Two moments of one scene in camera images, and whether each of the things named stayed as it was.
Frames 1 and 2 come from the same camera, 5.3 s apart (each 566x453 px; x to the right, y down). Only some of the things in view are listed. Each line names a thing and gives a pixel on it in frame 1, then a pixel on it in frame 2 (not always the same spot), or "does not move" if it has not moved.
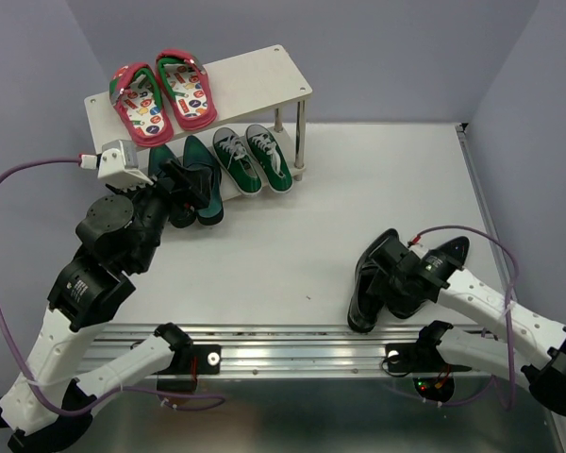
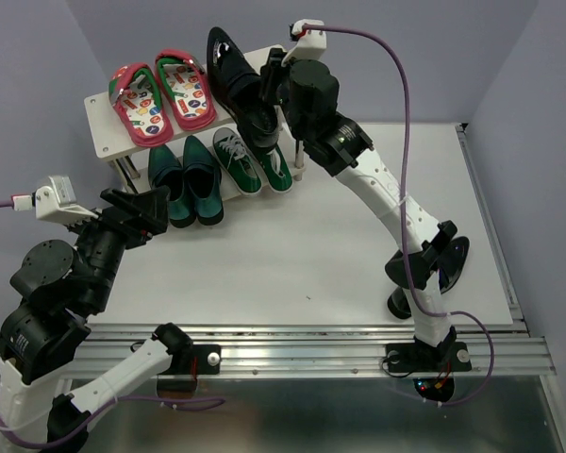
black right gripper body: (388, 286) -> (291, 116)
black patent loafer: (364, 310) -> (237, 84)
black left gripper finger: (187, 190) -> (148, 209)
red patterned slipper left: (136, 93) does not move
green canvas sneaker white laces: (270, 159) does not move
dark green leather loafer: (197, 153) does not move
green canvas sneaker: (235, 161) does not move
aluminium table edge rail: (464, 132) does not move
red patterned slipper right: (184, 84) does not move
